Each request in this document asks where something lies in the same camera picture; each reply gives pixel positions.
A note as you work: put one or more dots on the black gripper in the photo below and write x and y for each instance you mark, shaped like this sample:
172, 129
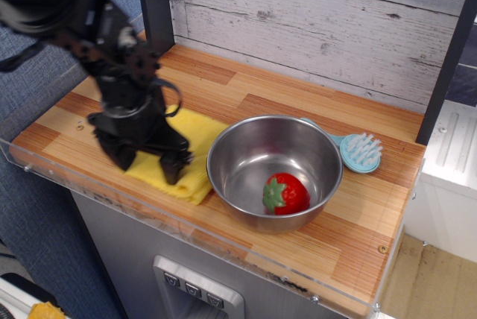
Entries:
122, 132

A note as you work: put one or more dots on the light blue scrub brush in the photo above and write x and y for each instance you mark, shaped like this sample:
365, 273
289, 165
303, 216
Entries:
360, 153

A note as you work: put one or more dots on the dark left post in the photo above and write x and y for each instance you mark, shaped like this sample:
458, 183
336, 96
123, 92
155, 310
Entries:
158, 24

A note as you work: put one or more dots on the red toy strawberry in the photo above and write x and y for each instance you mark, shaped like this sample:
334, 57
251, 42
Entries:
284, 194

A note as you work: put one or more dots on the white side unit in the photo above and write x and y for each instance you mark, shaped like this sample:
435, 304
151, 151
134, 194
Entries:
442, 208

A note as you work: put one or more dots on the steel bowl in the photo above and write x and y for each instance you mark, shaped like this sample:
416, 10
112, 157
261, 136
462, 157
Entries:
245, 155

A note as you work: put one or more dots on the yellow cloth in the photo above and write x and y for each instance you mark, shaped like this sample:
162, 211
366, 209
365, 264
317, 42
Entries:
193, 185

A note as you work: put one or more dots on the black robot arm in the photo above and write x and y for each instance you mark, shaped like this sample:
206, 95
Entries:
97, 34

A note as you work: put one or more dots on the grey cabinet with dispenser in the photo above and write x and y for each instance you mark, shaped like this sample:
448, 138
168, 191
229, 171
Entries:
158, 272

